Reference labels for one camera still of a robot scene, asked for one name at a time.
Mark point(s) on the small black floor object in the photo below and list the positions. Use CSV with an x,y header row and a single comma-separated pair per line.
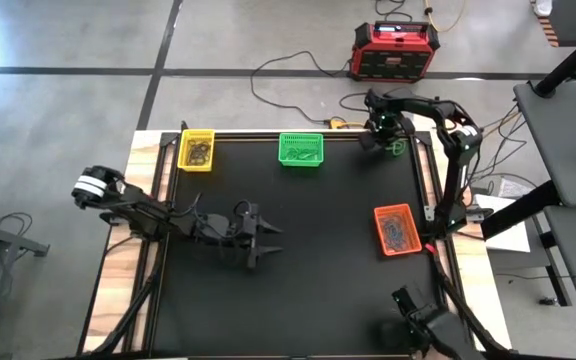
x,y
548,301

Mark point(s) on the green plastic basket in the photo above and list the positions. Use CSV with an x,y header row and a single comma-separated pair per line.
x,y
300,137

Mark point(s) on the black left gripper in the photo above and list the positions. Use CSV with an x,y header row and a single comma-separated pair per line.
x,y
240,227

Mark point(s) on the black stand pole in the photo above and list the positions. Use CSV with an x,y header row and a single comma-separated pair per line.
x,y
573,60

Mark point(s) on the black table clamp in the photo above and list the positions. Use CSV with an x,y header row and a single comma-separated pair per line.
x,y
184,126

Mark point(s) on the black stand beam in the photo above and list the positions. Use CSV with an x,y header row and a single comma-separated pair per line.
x,y
523,210

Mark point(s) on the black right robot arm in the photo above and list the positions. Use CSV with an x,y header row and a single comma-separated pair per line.
x,y
453,190

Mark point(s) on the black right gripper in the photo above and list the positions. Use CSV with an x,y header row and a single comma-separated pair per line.
x,y
388,112

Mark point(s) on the yellow plastic basket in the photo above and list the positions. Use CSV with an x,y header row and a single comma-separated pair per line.
x,y
195,168

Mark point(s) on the person's foot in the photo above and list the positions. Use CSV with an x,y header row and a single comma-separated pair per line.
x,y
544,6

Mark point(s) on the green rubber band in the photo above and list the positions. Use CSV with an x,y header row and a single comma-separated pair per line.
x,y
309,152
295,154
399,150

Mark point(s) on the red black power station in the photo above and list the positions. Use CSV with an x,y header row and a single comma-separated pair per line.
x,y
393,60

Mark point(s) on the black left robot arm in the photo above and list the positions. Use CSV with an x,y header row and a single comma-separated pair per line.
x,y
148,212

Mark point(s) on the black table mat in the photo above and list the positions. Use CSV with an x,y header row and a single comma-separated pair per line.
x,y
318,300

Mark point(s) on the black floor rail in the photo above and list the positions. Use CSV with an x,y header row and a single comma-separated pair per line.
x,y
558,275

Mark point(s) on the orange plastic basket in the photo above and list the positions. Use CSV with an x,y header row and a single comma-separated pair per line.
x,y
379,210

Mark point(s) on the yellow extension plug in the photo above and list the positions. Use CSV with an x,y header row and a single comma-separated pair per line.
x,y
338,122

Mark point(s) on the clear plastic bag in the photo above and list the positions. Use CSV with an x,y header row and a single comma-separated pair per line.
x,y
510,189

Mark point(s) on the white paper sheet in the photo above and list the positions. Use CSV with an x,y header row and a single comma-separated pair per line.
x,y
510,240

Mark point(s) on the black mat with orange stripes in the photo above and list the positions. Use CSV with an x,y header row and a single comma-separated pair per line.
x,y
573,22

